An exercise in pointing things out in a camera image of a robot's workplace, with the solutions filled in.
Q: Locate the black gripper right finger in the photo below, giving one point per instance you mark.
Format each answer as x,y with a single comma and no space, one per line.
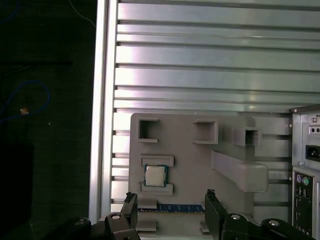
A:
225,227

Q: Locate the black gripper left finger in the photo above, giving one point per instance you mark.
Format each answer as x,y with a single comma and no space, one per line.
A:
120,227

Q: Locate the silver CPU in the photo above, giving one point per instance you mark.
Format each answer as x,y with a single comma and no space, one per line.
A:
156,175

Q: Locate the blue RAM stick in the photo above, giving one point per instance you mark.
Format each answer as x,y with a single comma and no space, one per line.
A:
175,208

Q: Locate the grey parts rack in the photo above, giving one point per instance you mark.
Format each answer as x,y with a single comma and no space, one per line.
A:
190,160

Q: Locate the rear port panel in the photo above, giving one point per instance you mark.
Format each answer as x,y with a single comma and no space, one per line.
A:
303,200

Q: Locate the black PC case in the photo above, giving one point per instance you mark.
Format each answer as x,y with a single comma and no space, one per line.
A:
297,140

